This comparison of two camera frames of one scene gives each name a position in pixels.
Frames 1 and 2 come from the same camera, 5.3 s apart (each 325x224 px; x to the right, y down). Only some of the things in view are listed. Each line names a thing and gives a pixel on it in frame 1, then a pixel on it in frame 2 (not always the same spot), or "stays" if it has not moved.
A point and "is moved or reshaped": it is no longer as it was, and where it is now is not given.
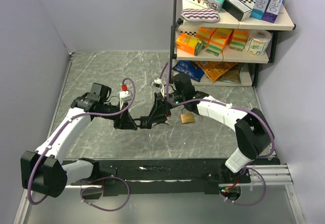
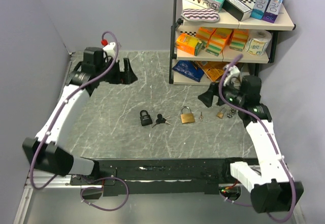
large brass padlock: [187, 118] stays
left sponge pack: [204, 34] stays
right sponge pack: [239, 39] stays
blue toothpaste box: [259, 8] stays
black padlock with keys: [144, 122] is moved or reshaped
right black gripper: [160, 108] to [207, 97]
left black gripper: [124, 121] to [126, 77]
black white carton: [233, 5] stays
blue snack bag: [187, 67] stays
